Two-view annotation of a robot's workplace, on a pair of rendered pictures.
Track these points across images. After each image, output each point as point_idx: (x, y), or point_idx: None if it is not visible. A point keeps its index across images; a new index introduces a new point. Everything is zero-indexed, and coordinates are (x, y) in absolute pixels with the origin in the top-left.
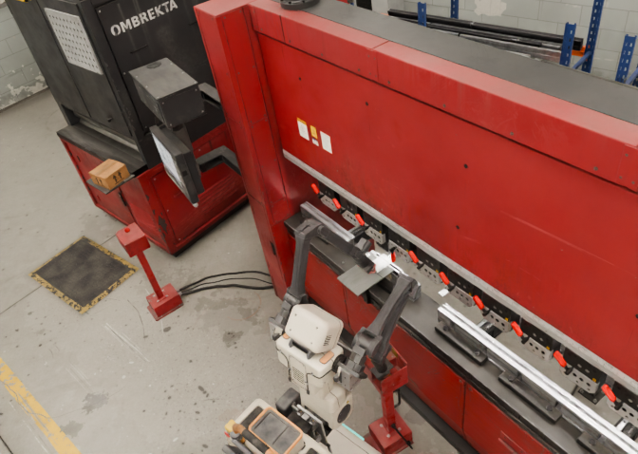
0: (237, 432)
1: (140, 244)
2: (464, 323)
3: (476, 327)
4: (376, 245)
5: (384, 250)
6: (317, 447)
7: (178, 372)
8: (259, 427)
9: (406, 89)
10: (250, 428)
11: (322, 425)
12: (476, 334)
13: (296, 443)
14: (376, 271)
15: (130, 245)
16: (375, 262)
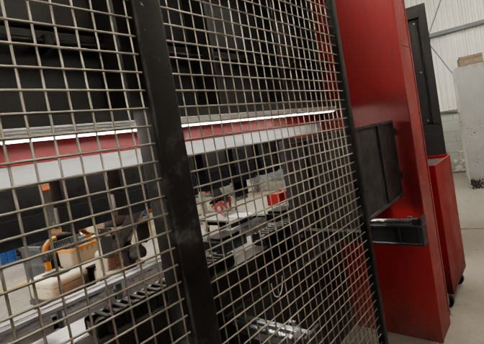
0: (86, 237)
1: (274, 199)
2: (148, 264)
3: (138, 270)
4: (464, 339)
5: (240, 198)
6: (68, 272)
7: None
8: (87, 242)
9: None
10: (86, 238)
11: (95, 275)
12: (126, 272)
13: (63, 251)
14: (224, 214)
15: (269, 196)
16: (239, 214)
